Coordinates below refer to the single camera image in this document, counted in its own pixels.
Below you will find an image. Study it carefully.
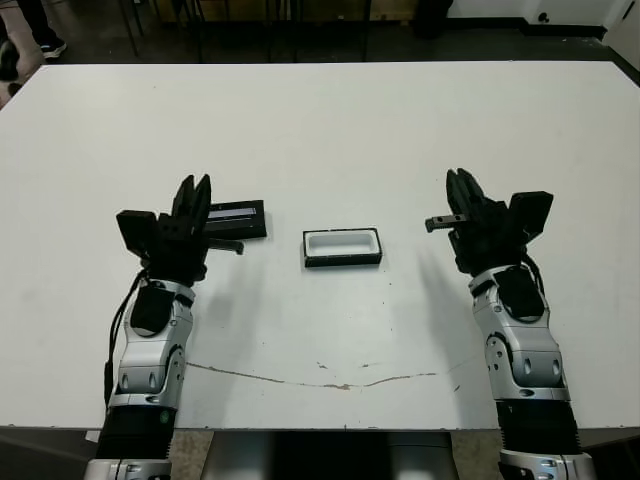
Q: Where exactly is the black box with white lining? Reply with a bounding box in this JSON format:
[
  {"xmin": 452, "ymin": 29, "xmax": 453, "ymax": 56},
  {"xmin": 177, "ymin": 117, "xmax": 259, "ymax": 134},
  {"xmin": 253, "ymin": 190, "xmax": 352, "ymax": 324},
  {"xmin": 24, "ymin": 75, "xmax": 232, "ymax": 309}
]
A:
[{"xmin": 301, "ymin": 225, "xmax": 385, "ymax": 271}]

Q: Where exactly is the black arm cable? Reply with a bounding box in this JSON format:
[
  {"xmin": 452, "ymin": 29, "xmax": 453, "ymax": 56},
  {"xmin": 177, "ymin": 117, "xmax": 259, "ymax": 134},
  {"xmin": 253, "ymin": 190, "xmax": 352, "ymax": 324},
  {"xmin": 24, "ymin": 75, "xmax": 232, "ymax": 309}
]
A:
[
  {"xmin": 102, "ymin": 269, "xmax": 147, "ymax": 417},
  {"xmin": 519, "ymin": 247, "xmax": 549, "ymax": 301}
]

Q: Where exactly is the black bin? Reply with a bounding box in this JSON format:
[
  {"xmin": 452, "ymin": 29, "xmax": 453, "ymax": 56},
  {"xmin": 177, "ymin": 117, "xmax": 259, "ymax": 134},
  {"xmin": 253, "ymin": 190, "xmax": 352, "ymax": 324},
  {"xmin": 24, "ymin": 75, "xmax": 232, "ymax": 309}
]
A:
[{"xmin": 413, "ymin": 0, "xmax": 455, "ymax": 40}]

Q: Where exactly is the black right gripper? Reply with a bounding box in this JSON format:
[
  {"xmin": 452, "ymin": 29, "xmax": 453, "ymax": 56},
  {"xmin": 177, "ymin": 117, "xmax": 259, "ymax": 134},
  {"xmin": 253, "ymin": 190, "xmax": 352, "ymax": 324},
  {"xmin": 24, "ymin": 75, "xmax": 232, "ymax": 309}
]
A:
[{"xmin": 424, "ymin": 168, "xmax": 526, "ymax": 276}]

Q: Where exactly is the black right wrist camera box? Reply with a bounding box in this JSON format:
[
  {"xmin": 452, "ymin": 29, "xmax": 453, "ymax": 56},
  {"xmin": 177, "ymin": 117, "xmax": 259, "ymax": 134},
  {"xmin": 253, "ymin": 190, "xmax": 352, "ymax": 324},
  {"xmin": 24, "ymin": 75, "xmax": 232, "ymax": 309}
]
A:
[{"xmin": 508, "ymin": 190, "xmax": 555, "ymax": 240}]

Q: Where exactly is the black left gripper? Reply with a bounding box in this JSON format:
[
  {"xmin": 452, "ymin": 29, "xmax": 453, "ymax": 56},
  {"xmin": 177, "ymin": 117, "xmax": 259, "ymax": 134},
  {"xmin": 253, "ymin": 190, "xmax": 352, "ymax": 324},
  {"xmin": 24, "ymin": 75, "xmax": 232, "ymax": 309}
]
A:
[{"xmin": 142, "ymin": 173, "xmax": 245, "ymax": 287}]

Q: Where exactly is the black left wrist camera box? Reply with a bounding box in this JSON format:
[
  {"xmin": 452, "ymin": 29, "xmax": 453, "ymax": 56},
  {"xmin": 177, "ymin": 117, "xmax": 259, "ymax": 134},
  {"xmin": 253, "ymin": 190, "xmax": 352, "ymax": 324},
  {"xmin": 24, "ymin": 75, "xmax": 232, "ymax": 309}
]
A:
[{"xmin": 115, "ymin": 210, "xmax": 162, "ymax": 262}]

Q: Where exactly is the black box lid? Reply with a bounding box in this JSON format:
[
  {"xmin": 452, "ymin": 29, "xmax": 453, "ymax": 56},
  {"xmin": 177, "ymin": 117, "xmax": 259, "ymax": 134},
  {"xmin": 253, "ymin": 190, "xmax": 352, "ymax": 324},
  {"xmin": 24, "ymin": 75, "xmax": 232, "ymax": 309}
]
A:
[{"xmin": 205, "ymin": 199, "xmax": 270, "ymax": 240}]

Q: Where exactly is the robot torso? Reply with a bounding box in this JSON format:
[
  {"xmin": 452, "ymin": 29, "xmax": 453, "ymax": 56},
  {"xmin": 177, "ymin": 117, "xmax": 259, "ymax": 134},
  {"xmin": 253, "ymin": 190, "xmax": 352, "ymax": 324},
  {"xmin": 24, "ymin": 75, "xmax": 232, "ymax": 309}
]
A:
[{"xmin": 207, "ymin": 430, "xmax": 454, "ymax": 480}]

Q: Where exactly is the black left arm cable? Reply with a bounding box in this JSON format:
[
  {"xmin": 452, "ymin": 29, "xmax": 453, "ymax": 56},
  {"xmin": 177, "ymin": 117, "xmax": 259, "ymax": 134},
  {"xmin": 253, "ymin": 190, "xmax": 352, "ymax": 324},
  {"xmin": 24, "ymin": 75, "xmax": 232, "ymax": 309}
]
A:
[{"xmin": 102, "ymin": 269, "xmax": 147, "ymax": 417}]

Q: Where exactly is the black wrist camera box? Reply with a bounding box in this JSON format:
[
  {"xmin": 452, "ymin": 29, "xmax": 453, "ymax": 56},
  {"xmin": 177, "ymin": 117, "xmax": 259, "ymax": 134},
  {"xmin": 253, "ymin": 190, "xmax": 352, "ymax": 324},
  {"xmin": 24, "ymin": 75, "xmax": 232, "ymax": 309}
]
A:
[
  {"xmin": 508, "ymin": 190, "xmax": 555, "ymax": 240},
  {"xmin": 115, "ymin": 210, "xmax": 162, "ymax": 262}
]

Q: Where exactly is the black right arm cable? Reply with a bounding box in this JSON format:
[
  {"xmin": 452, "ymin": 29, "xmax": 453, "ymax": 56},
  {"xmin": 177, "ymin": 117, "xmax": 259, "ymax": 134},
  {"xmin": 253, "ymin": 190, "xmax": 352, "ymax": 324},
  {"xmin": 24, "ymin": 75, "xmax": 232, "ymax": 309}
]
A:
[{"xmin": 519, "ymin": 247, "xmax": 549, "ymax": 301}]

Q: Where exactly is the black mesh chair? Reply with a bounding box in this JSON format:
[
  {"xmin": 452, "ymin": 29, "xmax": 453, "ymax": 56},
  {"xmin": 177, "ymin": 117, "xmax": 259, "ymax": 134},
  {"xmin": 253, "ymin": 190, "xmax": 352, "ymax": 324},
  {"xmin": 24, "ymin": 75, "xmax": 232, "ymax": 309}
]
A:
[{"xmin": 192, "ymin": 0, "xmax": 277, "ymax": 64}]

